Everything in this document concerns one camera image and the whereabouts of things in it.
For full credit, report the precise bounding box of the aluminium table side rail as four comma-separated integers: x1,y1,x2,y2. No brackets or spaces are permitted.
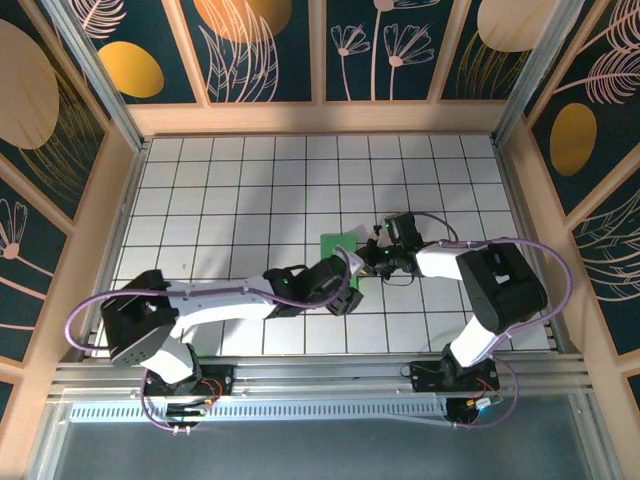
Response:
492,139,576,354
79,142,151,361

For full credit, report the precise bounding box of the grey metal sheet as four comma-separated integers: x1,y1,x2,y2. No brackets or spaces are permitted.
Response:
29,417,609,480

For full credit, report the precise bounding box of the green square paper sheet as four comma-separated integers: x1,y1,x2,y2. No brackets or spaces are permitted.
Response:
319,224,366,290

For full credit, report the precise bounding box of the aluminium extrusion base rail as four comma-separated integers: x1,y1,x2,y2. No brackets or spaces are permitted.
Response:
47,352,596,404

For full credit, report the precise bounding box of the white gridded table mat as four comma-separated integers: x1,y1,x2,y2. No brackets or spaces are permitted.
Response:
92,134,556,357

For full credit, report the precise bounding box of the aluminium corner post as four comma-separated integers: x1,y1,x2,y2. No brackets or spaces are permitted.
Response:
491,0,589,146
42,0,151,154

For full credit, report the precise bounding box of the black electronics module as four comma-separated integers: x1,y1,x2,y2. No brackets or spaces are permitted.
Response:
443,394,505,430
164,398,214,435

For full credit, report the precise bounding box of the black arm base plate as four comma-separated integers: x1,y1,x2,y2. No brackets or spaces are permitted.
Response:
408,360,501,395
143,363,236,399

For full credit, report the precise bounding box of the grey slotted cable duct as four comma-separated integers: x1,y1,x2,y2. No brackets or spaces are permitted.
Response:
68,399,451,425

